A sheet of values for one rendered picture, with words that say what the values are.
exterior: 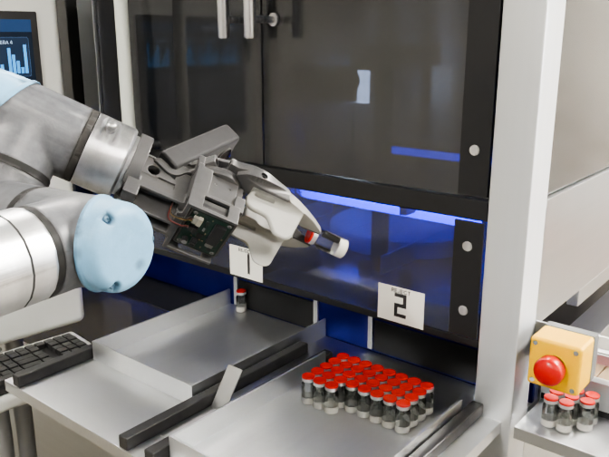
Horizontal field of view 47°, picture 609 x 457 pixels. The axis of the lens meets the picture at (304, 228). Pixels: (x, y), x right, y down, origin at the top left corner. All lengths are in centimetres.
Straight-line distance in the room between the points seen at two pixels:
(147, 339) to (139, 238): 80
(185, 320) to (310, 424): 45
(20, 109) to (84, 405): 60
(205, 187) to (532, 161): 47
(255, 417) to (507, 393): 37
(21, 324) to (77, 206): 107
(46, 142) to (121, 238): 16
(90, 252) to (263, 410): 61
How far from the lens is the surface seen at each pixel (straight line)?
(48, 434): 220
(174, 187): 70
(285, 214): 73
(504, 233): 101
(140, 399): 117
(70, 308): 167
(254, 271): 131
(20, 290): 53
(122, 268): 57
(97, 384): 123
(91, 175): 69
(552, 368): 101
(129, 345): 135
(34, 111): 69
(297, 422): 108
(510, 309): 104
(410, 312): 112
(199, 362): 126
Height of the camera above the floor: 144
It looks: 16 degrees down
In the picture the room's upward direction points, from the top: straight up
